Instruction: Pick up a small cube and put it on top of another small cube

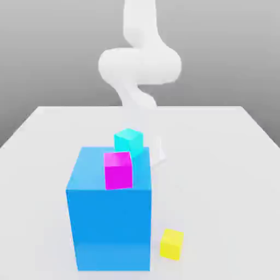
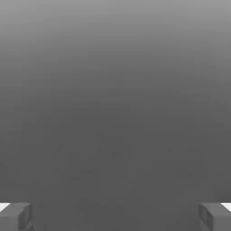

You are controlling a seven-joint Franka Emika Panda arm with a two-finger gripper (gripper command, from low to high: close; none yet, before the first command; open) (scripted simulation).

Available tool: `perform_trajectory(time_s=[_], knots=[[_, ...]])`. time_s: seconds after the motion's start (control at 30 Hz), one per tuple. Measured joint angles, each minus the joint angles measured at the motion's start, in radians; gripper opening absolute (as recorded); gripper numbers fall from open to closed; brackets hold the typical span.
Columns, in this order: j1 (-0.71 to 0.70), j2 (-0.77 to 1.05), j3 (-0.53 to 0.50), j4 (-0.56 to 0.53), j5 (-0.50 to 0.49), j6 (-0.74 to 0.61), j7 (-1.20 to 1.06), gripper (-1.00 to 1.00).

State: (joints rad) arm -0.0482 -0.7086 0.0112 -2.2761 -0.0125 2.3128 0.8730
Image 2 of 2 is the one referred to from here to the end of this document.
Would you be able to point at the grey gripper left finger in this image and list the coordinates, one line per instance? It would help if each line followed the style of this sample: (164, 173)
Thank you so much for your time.
(12, 217)

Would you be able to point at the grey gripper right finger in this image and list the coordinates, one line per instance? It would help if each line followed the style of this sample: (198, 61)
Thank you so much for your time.
(217, 217)

